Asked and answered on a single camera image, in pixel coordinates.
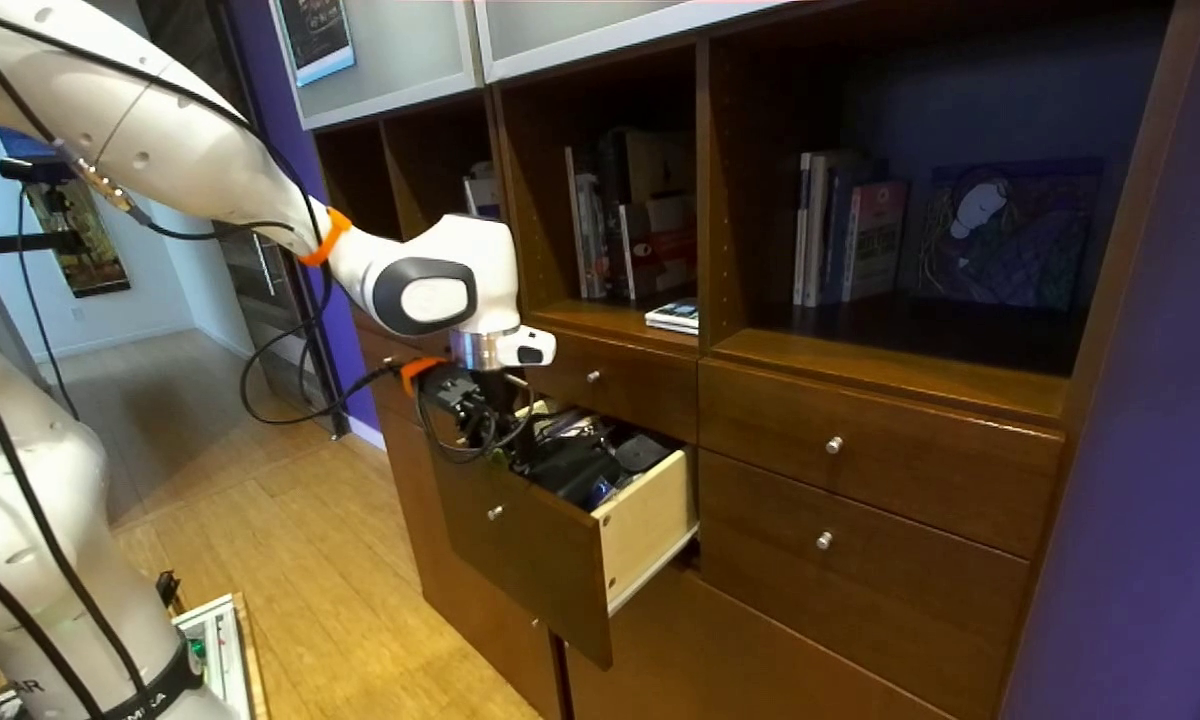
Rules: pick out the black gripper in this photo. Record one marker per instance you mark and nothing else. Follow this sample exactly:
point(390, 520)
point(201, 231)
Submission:
point(468, 414)

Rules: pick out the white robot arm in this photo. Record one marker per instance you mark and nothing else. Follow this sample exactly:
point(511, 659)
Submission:
point(80, 635)

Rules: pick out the black items inside drawer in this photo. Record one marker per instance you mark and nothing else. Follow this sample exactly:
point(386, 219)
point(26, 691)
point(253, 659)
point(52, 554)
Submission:
point(584, 456)

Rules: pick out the books in left shelf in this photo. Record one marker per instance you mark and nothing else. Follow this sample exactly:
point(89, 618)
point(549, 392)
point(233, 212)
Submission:
point(480, 189)

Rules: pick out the books in shelf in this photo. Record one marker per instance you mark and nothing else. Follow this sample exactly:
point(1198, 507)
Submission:
point(848, 231)
point(480, 189)
point(634, 212)

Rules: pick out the small flat box on shelf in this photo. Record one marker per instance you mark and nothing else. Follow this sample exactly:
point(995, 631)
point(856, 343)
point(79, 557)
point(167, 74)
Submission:
point(675, 317)

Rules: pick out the books in middle shelf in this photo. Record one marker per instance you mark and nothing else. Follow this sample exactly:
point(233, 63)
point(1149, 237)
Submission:
point(634, 212)

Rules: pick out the white box on floor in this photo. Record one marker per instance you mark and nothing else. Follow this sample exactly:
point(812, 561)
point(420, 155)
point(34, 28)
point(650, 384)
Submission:
point(227, 659)

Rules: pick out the wooden shelf cabinet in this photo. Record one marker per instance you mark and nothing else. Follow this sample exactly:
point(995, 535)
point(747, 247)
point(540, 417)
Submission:
point(901, 83)

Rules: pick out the framed poster top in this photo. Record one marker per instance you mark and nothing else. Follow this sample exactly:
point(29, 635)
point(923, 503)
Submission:
point(316, 37)

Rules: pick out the books in right shelf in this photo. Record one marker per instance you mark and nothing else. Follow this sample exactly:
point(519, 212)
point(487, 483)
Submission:
point(848, 231)

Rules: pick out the dark blue picture book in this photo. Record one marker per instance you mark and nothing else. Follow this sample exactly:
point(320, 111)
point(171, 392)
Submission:
point(1006, 234)

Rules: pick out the framed wall picture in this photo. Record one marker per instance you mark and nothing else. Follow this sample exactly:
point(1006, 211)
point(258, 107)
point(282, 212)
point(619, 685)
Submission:
point(80, 247)

